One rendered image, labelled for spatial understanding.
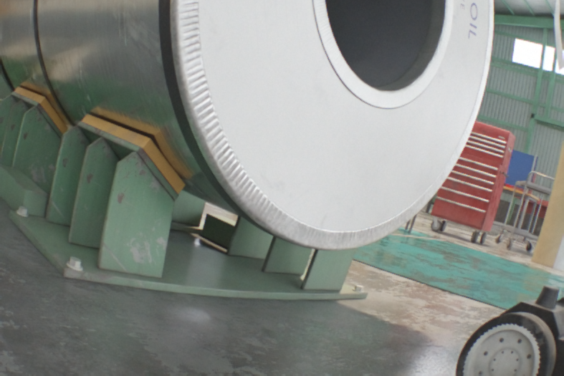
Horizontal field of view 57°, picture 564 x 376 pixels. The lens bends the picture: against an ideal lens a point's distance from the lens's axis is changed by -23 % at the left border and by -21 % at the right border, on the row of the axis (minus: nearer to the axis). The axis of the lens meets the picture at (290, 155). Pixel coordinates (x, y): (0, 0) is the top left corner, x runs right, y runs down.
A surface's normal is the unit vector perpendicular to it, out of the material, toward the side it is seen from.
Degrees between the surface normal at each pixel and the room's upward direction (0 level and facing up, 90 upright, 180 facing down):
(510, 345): 90
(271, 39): 90
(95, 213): 90
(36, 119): 90
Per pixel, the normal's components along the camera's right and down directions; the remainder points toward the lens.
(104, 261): 0.72, 0.22
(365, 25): -0.58, -0.33
